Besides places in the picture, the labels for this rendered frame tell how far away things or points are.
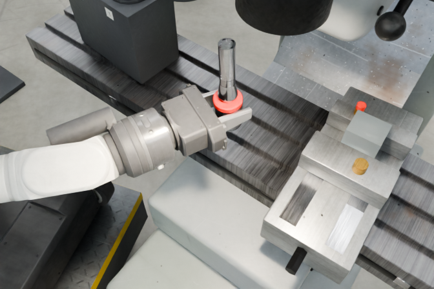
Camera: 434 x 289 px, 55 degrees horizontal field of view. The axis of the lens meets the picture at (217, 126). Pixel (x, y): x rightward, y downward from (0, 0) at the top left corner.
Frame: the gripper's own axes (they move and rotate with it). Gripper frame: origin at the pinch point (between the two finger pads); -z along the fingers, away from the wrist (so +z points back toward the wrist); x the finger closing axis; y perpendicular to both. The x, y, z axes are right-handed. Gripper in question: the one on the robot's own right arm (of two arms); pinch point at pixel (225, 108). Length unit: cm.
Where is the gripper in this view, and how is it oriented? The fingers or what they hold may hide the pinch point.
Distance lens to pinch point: 67.2
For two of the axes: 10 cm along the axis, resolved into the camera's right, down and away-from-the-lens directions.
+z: -8.8, 3.8, -2.9
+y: 0.0, 6.1, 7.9
